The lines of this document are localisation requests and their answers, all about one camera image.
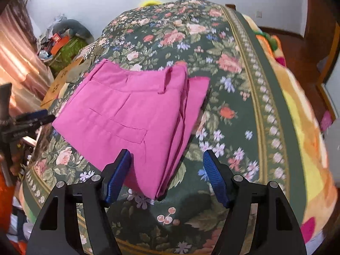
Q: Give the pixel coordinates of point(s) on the wooden framed mirror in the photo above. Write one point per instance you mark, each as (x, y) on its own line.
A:
(328, 82)

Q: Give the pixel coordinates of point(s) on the orange box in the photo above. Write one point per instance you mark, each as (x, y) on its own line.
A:
(59, 42)

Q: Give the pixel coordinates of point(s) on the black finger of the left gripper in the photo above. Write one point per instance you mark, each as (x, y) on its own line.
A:
(33, 120)

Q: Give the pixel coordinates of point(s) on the pink striped curtain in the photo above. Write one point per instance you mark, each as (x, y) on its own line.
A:
(20, 64)

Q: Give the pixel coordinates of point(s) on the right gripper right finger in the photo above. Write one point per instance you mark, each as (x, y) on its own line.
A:
(276, 231)

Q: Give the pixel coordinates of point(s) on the yellow pillow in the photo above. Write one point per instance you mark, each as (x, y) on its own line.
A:
(150, 3)

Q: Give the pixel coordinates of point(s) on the green patterned bag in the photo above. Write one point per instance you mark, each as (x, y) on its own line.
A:
(66, 54)

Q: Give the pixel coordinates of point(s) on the pink pants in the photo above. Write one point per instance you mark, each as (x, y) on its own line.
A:
(149, 113)

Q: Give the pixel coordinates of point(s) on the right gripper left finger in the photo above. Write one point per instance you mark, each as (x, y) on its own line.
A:
(56, 229)

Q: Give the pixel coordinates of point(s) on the wooden door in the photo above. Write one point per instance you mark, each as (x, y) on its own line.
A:
(322, 36)

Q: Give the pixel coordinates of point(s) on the orange yellow fleece blanket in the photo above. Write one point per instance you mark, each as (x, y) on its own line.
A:
(321, 191)

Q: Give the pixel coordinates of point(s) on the floral green bedspread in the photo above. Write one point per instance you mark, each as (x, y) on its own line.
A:
(244, 120)

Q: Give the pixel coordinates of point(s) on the olive green cloth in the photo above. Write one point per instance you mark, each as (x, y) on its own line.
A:
(74, 74)

